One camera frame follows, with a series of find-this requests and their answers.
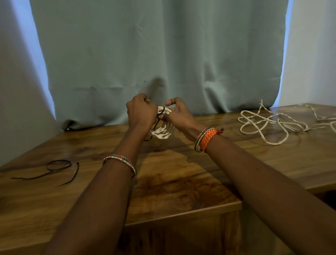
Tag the person's left hand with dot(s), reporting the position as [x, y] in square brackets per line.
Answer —
[141, 113]

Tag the person's right hand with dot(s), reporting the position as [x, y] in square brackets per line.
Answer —
[183, 120]

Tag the black twist ties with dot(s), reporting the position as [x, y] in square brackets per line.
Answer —
[157, 123]

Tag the short black twist tie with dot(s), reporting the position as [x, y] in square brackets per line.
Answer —
[76, 173]

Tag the long black twist tie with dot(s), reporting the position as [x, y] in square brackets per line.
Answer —
[34, 177]

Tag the person's right forearm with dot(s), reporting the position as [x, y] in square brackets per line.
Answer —
[275, 194]

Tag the person's left forearm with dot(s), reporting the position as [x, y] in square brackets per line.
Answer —
[97, 215]

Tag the silver beaded bangle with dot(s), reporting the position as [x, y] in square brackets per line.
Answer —
[120, 157]

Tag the wooden desk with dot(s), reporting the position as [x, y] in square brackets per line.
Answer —
[170, 189]

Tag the teal fabric curtain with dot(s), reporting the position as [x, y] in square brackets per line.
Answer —
[157, 39]

